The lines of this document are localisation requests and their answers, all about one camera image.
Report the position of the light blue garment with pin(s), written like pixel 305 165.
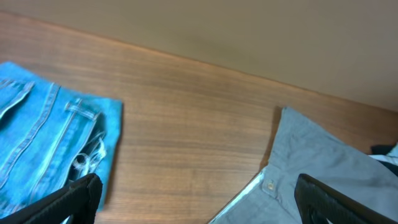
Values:
pixel 384 153

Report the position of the folded blue denim shorts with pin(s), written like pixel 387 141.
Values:
pixel 51 136

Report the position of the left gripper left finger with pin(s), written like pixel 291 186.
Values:
pixel 76 203

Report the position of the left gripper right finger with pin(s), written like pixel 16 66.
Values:
pixel 319 203

